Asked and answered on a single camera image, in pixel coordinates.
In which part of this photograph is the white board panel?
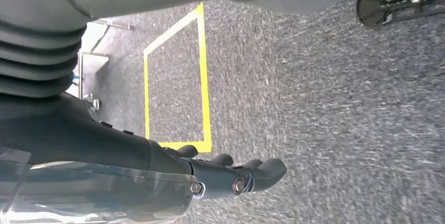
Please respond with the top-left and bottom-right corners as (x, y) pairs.
(66, 20), (109, 98)

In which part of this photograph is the stainless steel table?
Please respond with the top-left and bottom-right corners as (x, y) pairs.
(77, 19), (133, 113)

